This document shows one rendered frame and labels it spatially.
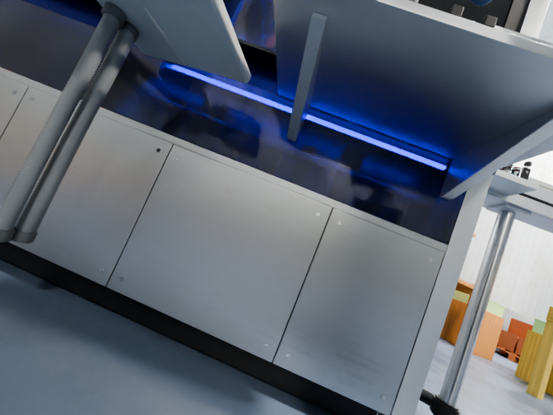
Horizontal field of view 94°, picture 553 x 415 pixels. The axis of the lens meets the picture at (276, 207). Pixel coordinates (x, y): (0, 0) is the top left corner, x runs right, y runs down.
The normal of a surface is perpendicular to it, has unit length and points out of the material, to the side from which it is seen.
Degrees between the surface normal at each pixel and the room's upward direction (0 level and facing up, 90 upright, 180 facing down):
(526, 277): 90
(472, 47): 180
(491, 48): 180
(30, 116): 90
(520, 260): 90
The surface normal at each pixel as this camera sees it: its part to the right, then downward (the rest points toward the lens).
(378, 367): -0.04, -0.12
